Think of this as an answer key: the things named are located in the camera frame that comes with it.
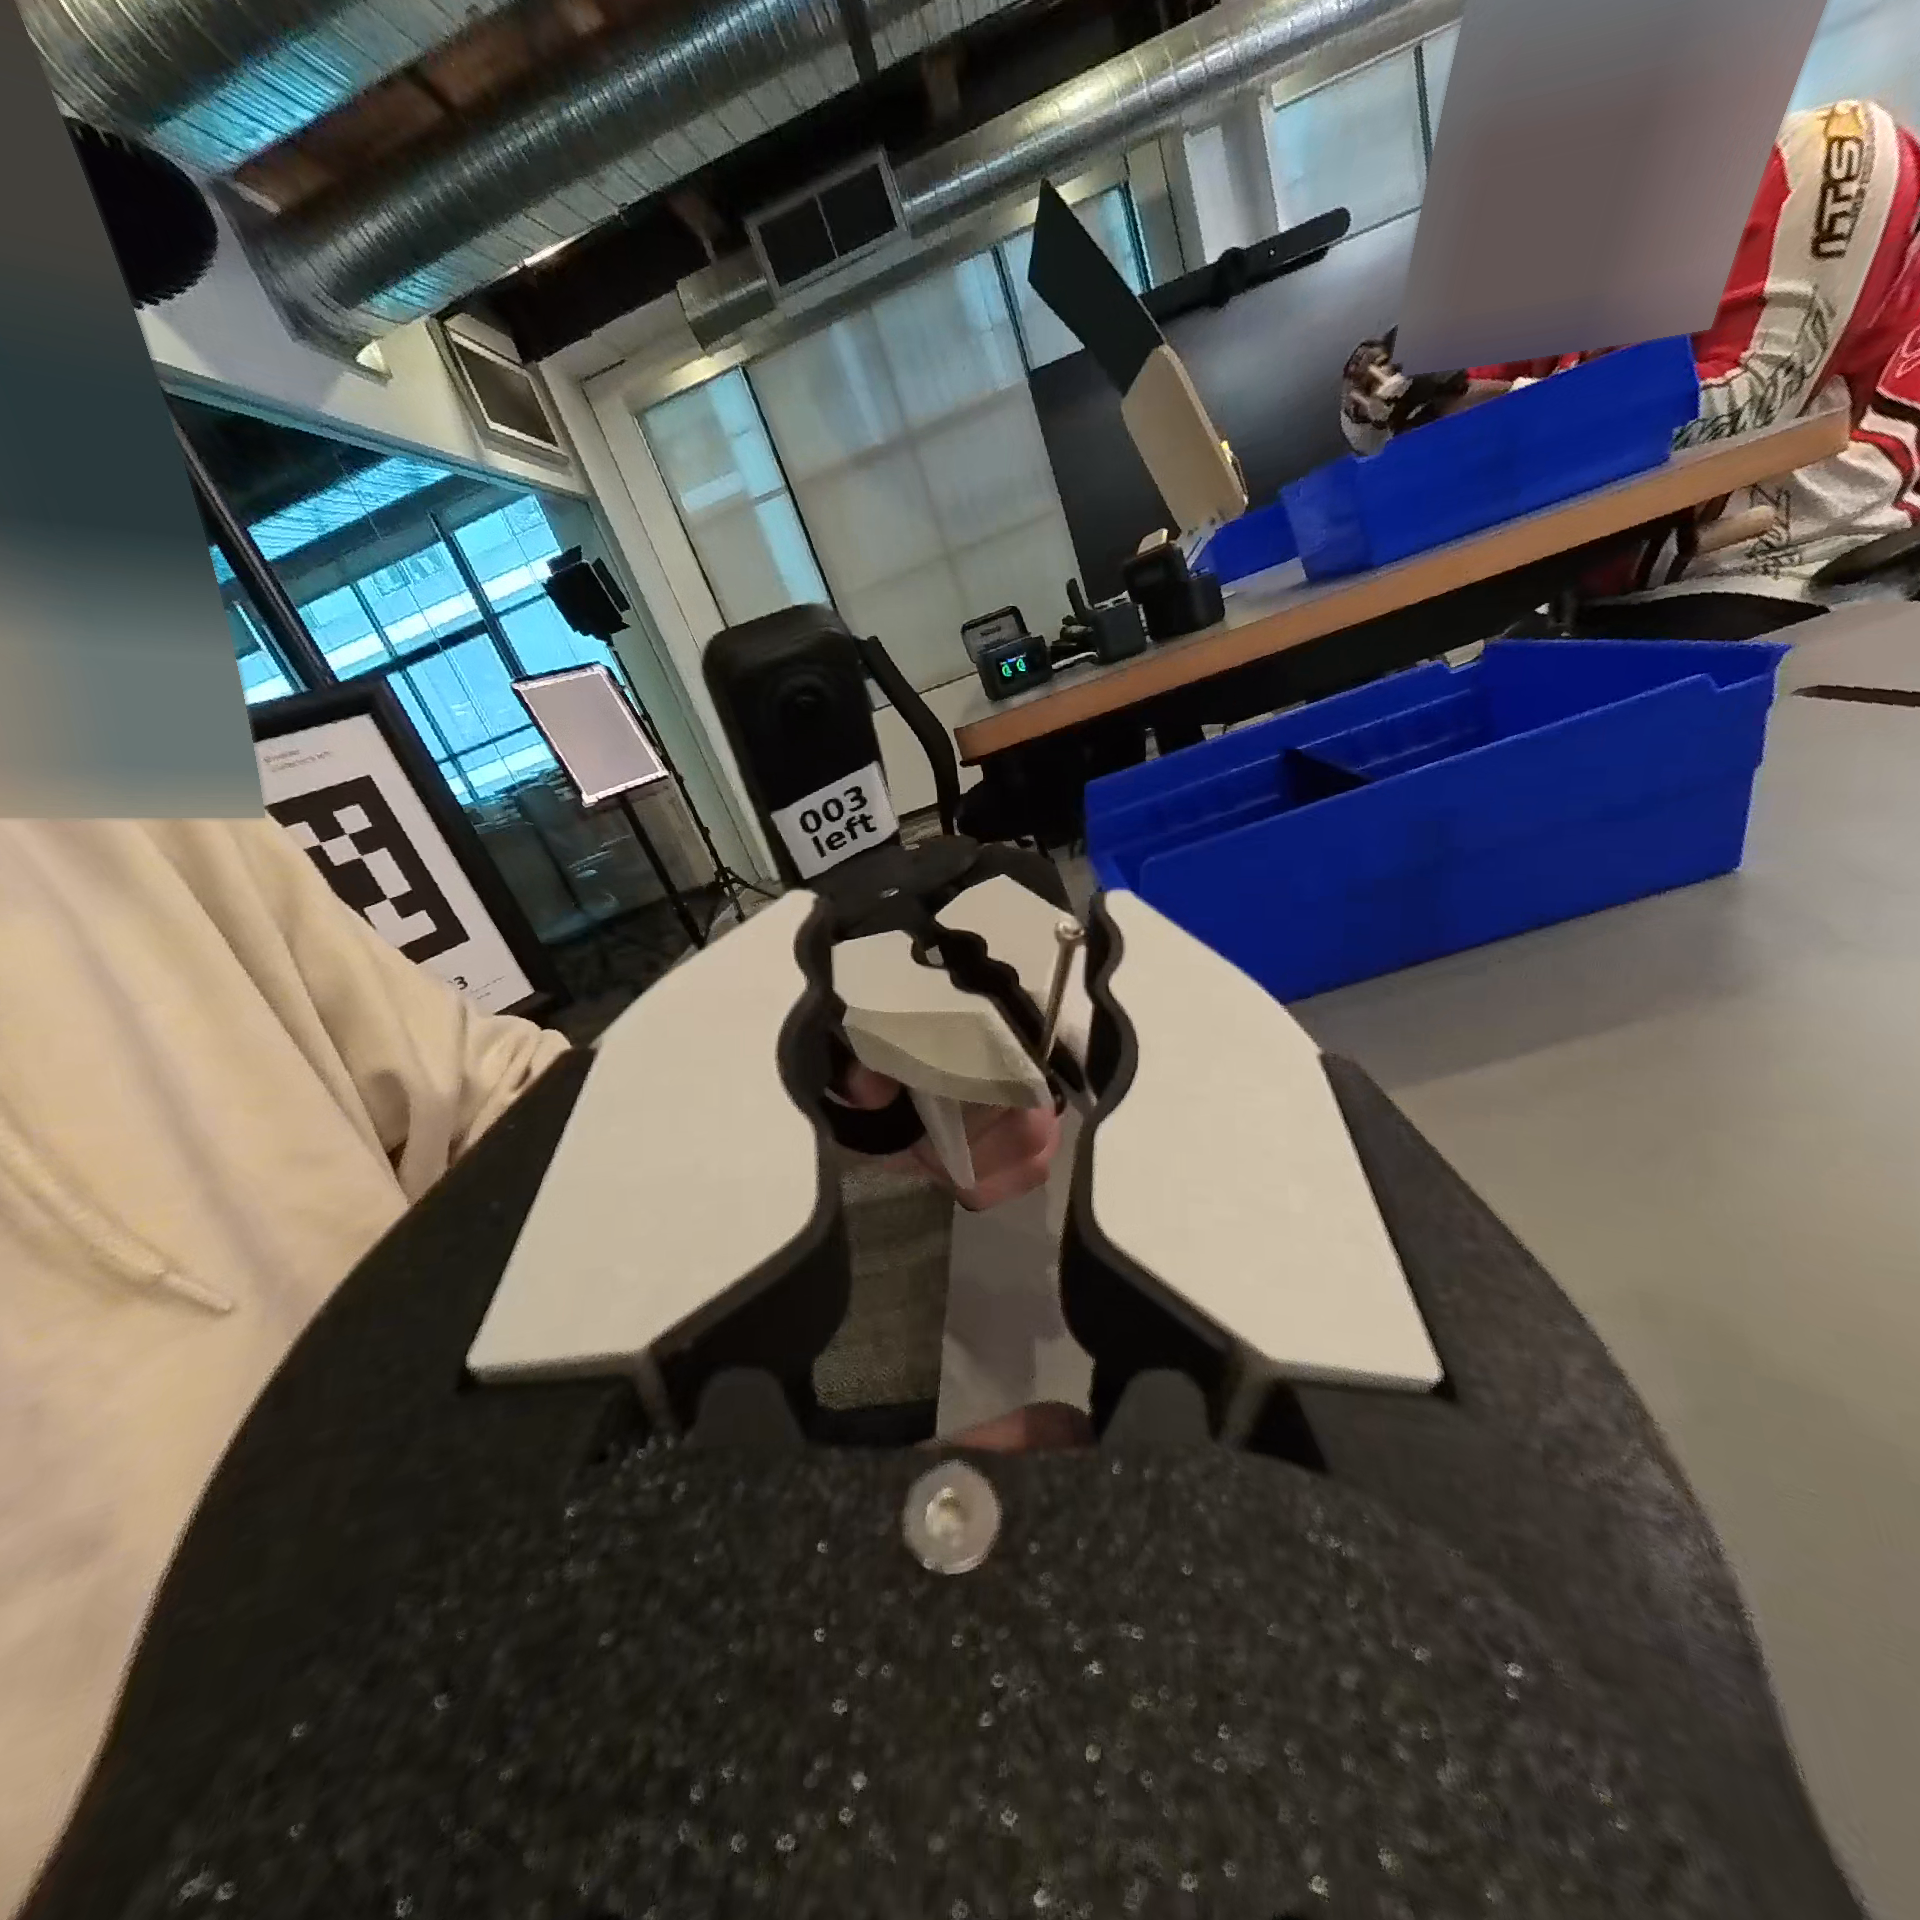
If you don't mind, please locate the blue plastic divided bin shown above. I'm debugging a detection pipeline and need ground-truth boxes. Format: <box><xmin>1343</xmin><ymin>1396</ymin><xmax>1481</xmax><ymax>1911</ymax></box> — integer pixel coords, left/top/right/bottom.
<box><xmin>1082</xmin><ymin>638</ymin><xmax>1793</xmax><ymax>1003</ymax></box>

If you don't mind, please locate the black office chair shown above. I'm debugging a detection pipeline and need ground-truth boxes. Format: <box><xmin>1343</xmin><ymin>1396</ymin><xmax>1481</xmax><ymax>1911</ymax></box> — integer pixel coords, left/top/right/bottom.
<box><xmin>1808</xmin><ymin>517</ymin><xmax>1920</xmax><ymax>600</ymax></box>

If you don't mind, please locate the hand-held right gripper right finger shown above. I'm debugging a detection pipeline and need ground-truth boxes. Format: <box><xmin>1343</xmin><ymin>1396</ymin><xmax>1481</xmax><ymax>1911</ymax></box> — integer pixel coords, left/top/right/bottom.
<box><xmin>1056</xmin><ymin>886</ymin><xmax>1445</xmax><ymax>1449</ymax></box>

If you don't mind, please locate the black charger box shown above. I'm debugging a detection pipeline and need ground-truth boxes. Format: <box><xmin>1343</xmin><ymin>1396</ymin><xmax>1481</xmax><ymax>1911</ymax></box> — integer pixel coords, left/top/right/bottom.
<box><xmin>1121</xmin><ymin>545</ymin><xmax>1229</xmax><ymax>640</ymax></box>

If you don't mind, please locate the large blue plastic bin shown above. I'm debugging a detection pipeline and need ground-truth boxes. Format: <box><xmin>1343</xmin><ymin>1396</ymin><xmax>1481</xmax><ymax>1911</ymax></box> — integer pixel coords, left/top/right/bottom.
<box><xmin>1278</xmin><ymin>333</ymin><xmax>1705</xmax><ymax>579</ymax></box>

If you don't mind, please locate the person's cream sweater torso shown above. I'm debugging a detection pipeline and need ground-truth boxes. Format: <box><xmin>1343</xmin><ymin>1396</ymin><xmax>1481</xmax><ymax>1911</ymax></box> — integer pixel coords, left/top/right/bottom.
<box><xmin>0</xmin><ymin>816</ymin><xmax>577</xmax><ymax>1905</ymax></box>

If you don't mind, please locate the black case green display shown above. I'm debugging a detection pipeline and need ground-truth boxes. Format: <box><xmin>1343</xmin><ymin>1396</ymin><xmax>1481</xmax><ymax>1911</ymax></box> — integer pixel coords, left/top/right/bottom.
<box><xmin>960</xmin><ymin>603</ymin><xmax>1052</xmax><ymax>701</ymax></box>

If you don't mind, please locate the ceiling air vent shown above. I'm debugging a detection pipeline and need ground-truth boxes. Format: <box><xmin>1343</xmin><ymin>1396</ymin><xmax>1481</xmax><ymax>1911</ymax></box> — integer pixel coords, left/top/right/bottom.
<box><xmin>745</xmin><ymin>151</ymin><xmax>910</xmax><ymax>294</ymax></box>

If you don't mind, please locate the black monitor screen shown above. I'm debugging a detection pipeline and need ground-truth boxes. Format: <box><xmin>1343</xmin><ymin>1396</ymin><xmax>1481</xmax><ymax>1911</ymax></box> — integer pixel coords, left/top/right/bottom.
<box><xmin>1024</xmin><ymin>200</ymin><xmax>1420</xmax><ymax>600</ymax></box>

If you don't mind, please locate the silver ventilation duct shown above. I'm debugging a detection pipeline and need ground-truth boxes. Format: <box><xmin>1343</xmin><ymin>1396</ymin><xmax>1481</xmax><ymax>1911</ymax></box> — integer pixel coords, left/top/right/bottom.
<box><xmin>29</xmin><ymin>0</ymin><xmax>1471</xmax><ymax>355</ymax></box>

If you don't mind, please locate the wooden display board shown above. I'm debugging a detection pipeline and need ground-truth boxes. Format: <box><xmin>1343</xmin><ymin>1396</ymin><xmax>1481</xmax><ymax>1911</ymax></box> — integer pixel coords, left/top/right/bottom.
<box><xmin>1025</xmin><ymin>176</ymin><xmax>1255</xmax><ymax>531</ymax></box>

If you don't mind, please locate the white light panel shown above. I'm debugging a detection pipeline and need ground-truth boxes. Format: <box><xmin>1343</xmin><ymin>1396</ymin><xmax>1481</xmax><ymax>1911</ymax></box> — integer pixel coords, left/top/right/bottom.
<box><xmin>510</xmin><ymin>662</ymin><xmax>671</xmax><ymax>806</ymax></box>

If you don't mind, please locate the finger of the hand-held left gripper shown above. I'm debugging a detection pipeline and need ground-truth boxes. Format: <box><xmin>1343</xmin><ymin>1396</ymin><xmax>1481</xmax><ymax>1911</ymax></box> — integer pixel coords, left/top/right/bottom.
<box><xmin>918</xmin><ymin>883</ymin><xmax>1085</xmax><ymax>1092</ymax></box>
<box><xmin>831</xmin><ymin>934</ymin><xmax>1063</xmax><ymax>1113</ymax></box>

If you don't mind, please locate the wooden office desk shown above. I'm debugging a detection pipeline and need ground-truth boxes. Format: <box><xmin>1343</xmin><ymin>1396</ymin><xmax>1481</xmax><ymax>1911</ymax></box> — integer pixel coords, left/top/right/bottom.
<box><xmin>951</xmin><ymin>404</ymin><xmax>1854</xmax><ymax>768</ymax></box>

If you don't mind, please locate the black patterned marker sign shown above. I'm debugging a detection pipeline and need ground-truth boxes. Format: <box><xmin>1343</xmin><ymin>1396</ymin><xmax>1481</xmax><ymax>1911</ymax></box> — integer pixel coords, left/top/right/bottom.
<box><xmin>246</xmin><ymin>680</ymin><xmax>560</xmax><ymax>1022</ymax></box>

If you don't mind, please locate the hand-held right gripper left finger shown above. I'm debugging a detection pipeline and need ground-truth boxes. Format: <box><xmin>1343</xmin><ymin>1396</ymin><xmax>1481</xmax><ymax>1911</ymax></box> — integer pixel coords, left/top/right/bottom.
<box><xmin>464</xmin><ymin>886</ymin><xmax>857</xmax><ymax>1449</ymax></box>

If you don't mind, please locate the small blue plastic bin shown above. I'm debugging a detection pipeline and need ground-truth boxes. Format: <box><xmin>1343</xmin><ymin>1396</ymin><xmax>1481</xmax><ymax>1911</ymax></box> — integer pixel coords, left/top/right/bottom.
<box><xmin>1190</xmin><ymin>503</ymin><xmax>1298</xmax><ymax>579</ymax></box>

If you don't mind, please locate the black studio light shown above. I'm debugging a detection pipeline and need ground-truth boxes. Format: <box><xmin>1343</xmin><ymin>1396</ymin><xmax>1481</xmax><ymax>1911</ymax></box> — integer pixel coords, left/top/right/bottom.
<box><xmin>544</xmin><ymin>545</ymin><xmax>634</xmax><ymax>640</ymax></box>

